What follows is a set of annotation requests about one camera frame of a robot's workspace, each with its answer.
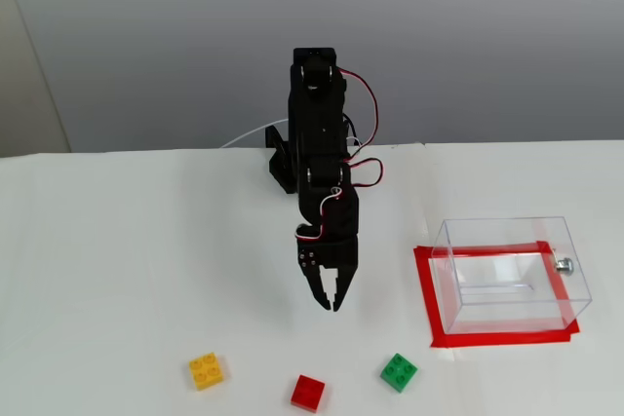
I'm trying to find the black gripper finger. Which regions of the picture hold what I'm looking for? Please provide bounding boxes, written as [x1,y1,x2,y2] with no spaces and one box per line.
[295,239,333,312]
[319,235,360,311]

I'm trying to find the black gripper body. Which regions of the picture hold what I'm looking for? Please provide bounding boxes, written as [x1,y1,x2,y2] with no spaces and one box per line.
[294,184,361,245]

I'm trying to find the red lego brick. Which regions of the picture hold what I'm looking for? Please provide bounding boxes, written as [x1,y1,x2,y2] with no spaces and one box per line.
[291,374,327,410]

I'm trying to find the green lego brick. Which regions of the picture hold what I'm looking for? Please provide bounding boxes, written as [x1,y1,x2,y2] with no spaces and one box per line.
[379,352,419,393]

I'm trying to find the yellow lego brick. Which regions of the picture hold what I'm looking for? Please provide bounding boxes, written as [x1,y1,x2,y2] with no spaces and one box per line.
[188,351,231,392]

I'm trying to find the transparent plastic box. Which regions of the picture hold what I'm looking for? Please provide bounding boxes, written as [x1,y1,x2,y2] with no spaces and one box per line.
[431,215,594,335]

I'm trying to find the silver metal box lock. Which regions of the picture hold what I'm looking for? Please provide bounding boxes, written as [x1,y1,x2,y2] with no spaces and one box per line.
[553,252,577,275]

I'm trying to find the black table clamp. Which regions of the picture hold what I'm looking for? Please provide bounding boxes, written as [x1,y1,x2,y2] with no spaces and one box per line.
[264,125,289,154]

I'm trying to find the red white black servo wire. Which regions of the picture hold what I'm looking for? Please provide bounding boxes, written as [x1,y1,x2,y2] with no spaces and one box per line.
[294,185,342,243]
[339,67,381,147]
[347,157,387,190]

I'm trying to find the white cable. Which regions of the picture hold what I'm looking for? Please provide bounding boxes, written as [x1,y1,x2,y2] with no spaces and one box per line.
[218,118,292,150]

